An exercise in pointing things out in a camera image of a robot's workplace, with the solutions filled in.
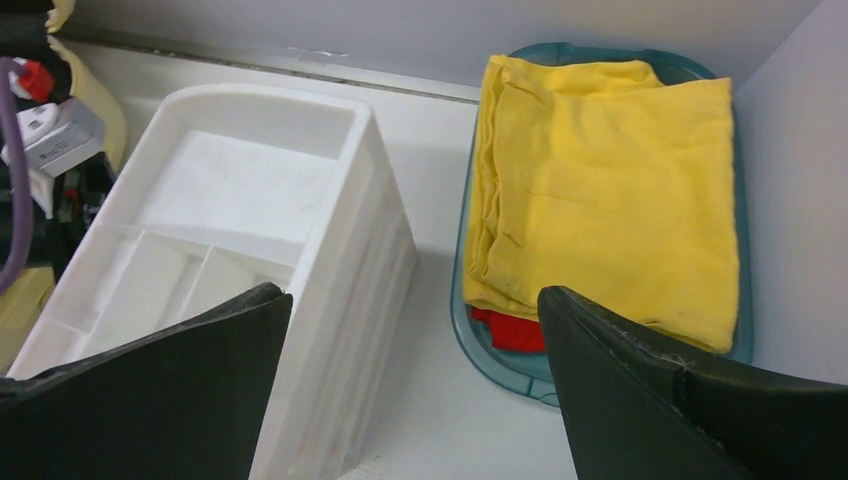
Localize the white plastic drawer organizer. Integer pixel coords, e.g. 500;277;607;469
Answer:
4;84;418;479

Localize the yellow garment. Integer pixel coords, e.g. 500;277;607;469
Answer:
462;55;740;353

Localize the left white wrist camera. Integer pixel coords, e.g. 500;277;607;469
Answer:
10;98;105;219

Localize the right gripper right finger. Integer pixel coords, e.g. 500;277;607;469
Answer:
538;286;847;479

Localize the yellow hard-shell suitcase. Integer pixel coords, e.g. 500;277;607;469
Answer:
1;0;127;376

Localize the red white striped garment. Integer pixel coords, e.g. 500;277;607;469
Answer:
471;307;545;354

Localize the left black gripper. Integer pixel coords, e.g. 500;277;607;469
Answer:
25;153;116;279

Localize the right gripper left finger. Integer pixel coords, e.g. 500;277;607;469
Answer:
1;282;293;479

